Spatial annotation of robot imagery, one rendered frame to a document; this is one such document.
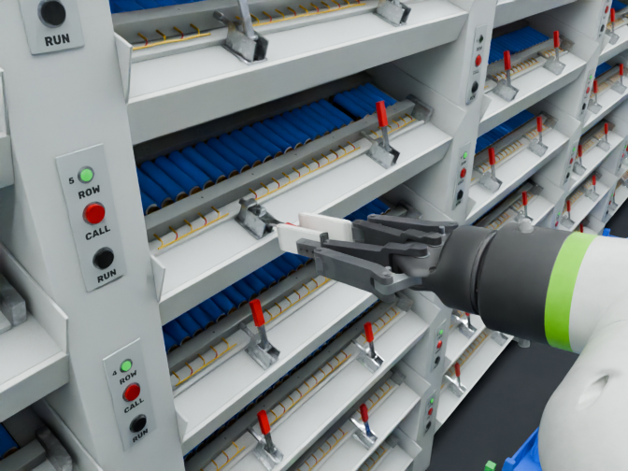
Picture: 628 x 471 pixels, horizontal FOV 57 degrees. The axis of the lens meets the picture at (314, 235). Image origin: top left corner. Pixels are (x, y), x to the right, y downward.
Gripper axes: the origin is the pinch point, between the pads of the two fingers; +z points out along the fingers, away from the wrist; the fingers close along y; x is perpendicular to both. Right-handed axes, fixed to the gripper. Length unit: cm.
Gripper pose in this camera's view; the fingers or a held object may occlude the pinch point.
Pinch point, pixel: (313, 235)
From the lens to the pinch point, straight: 62.2
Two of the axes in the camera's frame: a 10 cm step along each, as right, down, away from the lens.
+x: -1.3, -9.1, -3.9
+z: -7.6, -1.6, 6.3
